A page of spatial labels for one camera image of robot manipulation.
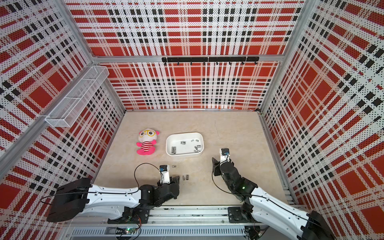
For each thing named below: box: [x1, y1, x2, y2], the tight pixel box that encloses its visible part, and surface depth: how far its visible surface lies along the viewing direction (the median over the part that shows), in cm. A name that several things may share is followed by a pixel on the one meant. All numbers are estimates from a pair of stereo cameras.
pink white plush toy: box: [136, 128, 160, 156], surface depth 98 cm
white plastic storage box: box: [165, 132, 205, 157], surface depth 101 cm
